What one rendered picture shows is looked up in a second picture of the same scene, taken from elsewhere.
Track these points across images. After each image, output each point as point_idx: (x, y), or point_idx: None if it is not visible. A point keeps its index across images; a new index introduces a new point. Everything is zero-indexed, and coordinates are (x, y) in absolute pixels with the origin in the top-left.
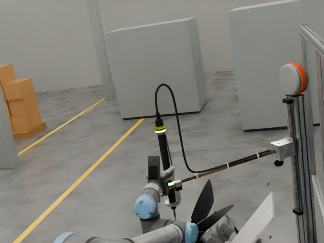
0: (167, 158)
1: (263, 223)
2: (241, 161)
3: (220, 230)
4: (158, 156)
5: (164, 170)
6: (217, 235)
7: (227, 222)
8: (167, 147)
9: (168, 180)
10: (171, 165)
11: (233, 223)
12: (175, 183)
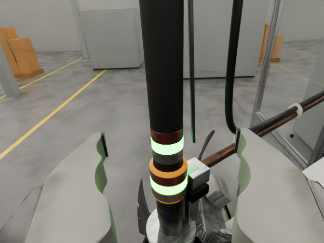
0: (180, 80)
1: None
2: (315, 102)
3: (210, 199)
4: None
5: (158, 137)
6: (209, 209)
7: (219, 186)
8: (183, 15)
9: (174, 178)
10: (243, 129)
11: (224, 185)
12: (191, 180)
